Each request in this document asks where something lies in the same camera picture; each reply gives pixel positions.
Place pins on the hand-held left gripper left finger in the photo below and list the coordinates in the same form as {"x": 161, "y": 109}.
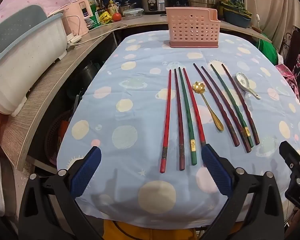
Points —
{"x": 86, "y": 170}

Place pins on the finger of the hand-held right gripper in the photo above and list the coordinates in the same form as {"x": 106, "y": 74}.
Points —
{"x": 291, "y": 156}

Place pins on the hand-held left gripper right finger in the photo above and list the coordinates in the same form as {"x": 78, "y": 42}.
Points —
{"x": 216, "y": 172}

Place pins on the dark maroon chopstick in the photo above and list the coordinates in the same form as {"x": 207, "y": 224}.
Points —
{"x": 178, "y": 120}
{"x": 256, "y": 139}
{"x": 225, "y": 110}
{"x": 215, "y": 105}

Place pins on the green chopstick with gold band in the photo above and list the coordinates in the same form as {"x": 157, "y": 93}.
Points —
{"x": 187, "y": 120}
{"x": 247, "y": 133}

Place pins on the red chopstick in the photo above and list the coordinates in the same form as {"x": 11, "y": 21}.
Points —
{"x": 166, "y": 120}
{"x": 194, "y": 110}

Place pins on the white ceramic soup spoon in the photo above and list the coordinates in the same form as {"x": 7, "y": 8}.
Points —
{"x": 240, "y": 78}

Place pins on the pink perforated utensil basket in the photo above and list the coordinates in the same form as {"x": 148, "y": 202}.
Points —
{"x": 190, "y": 44}

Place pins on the pink floral cloth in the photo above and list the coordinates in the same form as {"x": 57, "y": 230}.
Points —
{"x": 287, "y": 75}

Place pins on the blue planet-print tablecloth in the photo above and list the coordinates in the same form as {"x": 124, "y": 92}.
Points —
{"x": 130, "y": 100}

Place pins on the yellow stool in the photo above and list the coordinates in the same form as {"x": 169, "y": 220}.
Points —
{"x": 145, "y": 232}

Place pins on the gold flower-shaped spoon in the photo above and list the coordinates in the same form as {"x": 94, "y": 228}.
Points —
{"x": 198, "y": 87}

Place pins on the dark wooden chair back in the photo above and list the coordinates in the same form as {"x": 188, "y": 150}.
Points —
{"x": 296, "y": 45}

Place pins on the green cloth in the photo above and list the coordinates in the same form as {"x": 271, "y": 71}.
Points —
{"x": 267, "y": 50}

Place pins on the steel pot under counter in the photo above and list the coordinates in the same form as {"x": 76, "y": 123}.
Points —
{"x": 88, "y": 70}

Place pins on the white plastic tub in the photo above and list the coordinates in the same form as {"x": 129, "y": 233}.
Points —
{"x": 27, "y": 62}

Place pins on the white power strip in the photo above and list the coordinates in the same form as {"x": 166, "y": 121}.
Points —
{"x": 73, "y": 41}

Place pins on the beige curtain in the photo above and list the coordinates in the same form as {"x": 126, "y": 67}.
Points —
{"x": 272, "y": 10}

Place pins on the dark blue planter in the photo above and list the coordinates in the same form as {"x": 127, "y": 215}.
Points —
{"x": 236, "y": 20}

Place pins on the pink kitchen appliance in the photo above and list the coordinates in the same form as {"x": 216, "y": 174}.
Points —
{"x": 75, "y": 22}

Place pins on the green trailing plant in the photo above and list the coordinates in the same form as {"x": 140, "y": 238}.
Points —
{"x": 237, "y": 6}

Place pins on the green and white packet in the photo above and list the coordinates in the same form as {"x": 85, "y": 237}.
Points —
{"x": 93, "y": 17}

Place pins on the yellow packet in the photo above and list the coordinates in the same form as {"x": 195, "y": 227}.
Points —
{"x": 105, "y": 17}

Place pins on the red tomato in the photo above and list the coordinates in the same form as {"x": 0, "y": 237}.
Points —
{"x": 116, "y": 17}

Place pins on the grey-green perforated lid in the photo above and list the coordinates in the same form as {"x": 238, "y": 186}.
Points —
{"x": 12, "y": 27}

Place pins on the glass food container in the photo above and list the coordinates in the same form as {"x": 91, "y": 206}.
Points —
{"x": 132, "y": 13}

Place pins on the yellow liquid bottle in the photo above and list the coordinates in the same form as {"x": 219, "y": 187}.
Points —
{"x": 113, "y": 8}

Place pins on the dark sauce bottle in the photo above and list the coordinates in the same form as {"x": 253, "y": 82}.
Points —
{"x": 100, "y": 3}

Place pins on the small lidded steel pot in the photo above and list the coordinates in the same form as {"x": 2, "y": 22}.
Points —
{"x": 127, "y": 6}

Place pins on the silver rice cooker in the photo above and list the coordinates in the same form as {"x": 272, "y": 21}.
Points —
{"x": 155, "y": 3}

